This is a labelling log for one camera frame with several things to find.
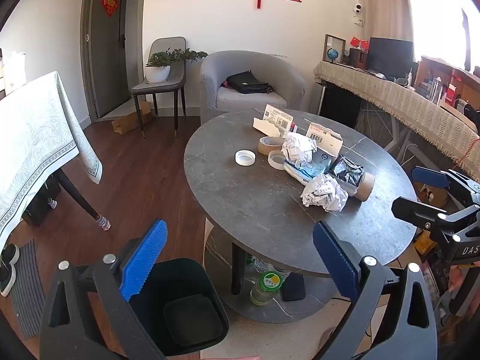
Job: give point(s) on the white tape roll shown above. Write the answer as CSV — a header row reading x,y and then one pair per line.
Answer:
x,y
275,165

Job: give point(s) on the white cardboard piece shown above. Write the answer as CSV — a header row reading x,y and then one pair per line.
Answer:
x,y
264,126

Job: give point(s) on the white jar lid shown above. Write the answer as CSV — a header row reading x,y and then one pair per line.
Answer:
x,y
245,157

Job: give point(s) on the black handbag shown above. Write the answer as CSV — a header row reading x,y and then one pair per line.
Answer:
x,y
245,81

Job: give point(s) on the printed white carton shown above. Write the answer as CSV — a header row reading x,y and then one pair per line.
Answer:
x,y
279,116

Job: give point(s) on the brown tape roll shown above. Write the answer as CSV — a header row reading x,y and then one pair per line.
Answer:
x,y
262,147

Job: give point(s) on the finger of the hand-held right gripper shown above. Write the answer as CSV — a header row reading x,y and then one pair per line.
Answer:
x,y
416,208
431,177

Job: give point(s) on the grey striped floor mat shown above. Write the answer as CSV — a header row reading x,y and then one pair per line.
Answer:
x,y
28,288

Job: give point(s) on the grey door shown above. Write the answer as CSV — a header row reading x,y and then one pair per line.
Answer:
x,y
108,63

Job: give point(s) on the table with pale tablecloth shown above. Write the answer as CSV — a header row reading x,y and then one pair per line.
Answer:
x,y
33,138

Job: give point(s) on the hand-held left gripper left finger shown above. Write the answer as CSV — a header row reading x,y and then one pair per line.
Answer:
x,y
144,258

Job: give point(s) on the small blue globe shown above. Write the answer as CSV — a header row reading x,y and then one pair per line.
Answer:
x,y
332,54

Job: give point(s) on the glass jar with green lid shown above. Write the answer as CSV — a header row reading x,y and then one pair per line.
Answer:
x,y
264,290

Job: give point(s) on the black phone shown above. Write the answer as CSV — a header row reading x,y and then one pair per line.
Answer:
x,y
294,287

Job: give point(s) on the white paper ball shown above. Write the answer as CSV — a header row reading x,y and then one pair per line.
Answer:
x,y
324,193
298,148

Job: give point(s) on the round grey marble table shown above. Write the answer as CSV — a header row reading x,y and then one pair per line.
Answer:
x,y
255,202

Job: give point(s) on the white box with label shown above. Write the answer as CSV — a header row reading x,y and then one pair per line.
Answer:
x,y
326,138

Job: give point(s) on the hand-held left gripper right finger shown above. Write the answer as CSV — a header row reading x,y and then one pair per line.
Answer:
x,y
335,258

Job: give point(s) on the dark green trash bin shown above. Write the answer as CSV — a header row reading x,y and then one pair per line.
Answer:
x,y
180,281

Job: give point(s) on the person's right hand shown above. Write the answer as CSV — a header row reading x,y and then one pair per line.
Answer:
x,y
467,275

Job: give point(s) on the brown cardboard box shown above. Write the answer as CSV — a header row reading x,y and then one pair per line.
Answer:
x,y
127,122

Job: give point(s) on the potted plant in white pot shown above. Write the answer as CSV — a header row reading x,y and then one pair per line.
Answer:
x,y
157,73

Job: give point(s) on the wooden picture frame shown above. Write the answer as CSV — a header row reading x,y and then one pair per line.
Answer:
x,y
326,43

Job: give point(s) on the yellow package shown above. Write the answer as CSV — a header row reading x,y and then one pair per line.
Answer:
x,y
425,243

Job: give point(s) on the red door decoration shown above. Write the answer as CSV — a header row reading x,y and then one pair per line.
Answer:
x,y
110,3

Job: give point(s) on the black cabinet under desk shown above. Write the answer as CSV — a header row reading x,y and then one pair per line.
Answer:
x,y
339,105

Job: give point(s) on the grey armchair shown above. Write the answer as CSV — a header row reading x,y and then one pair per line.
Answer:
x,y
213,82

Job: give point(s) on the black monitor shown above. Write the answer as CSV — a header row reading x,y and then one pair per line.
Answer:
x,y
390,54

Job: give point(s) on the small red flags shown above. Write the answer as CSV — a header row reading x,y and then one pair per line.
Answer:
x,y
359,42

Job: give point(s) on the grey dining chair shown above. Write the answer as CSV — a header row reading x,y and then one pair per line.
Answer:
x,y
161,89

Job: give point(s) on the blue wet wipes pack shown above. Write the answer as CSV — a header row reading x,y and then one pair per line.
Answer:
x,y
311,168

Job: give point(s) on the brown wooden box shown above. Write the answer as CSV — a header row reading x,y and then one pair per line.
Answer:
x,y
357,58

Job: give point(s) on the black table leg with sock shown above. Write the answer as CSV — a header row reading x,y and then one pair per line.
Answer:
x,y
80,198

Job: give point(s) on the black and white shoe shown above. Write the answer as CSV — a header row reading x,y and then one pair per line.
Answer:
x,y
6,281
10,254

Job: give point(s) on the white security camera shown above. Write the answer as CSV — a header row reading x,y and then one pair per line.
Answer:
x,y
358,9

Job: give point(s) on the desk with lace cloth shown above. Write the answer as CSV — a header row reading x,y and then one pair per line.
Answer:
x,y
405,105

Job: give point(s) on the dark box under table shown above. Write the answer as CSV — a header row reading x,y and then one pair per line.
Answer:
x,y
37,206

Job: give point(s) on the clear plastic bottle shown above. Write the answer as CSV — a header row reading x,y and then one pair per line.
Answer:
x,y
262,264

